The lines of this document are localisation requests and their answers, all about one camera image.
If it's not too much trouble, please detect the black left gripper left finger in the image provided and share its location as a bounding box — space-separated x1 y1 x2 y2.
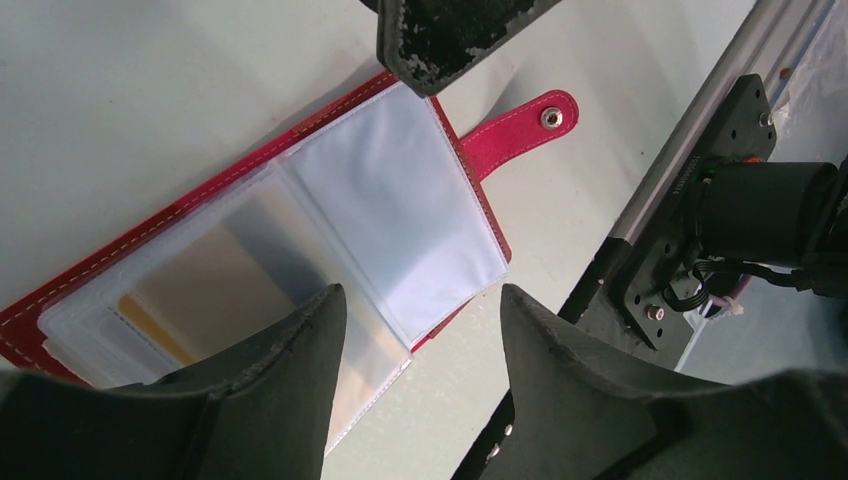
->
1 284 347 479

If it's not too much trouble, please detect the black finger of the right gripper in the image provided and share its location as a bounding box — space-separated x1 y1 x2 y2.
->
361 0 559 97

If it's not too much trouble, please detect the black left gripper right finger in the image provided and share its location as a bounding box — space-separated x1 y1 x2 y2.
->
482 284 847 479

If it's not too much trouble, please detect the red leather card holder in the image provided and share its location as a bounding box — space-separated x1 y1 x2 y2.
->
1 72 579 448

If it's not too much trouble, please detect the gold card with stripe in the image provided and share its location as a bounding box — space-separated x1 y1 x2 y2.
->
117 226 294 365

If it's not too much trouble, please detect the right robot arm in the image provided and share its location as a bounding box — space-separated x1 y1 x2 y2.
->
455 1 847 479

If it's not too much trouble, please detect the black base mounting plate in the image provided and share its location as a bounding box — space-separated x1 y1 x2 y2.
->
455 74 776 479

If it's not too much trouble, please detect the aluminium frame rail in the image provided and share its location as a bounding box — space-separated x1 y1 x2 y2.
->
607 1 837 246

